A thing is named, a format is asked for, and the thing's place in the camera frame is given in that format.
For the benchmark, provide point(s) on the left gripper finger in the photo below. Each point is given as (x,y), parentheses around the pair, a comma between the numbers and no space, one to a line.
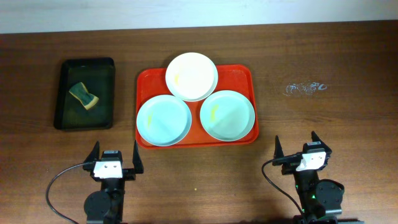
(136,159)
(94,154)

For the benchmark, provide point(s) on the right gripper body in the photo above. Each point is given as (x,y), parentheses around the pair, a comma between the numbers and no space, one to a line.
(288,164)

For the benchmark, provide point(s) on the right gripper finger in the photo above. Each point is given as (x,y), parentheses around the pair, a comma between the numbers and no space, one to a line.
(315,139)
(278,152)

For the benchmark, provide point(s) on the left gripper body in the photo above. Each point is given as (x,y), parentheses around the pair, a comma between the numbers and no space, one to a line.
(129,174)

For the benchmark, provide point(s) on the light blue plate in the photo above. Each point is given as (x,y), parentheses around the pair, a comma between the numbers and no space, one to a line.
(227,115)
(164,120)

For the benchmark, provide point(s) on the green yellow sponge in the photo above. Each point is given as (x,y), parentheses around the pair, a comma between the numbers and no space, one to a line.
(80,92)

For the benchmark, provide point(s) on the white plate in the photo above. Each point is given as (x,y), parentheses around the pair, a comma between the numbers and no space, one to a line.
(191,76)

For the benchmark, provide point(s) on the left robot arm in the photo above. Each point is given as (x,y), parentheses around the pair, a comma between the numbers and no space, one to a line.
(106,205)

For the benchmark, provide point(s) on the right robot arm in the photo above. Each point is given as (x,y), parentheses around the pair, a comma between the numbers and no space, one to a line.
(320,199)

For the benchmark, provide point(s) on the black plastic tray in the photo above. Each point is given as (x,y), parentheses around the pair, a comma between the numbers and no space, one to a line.
(98,76)

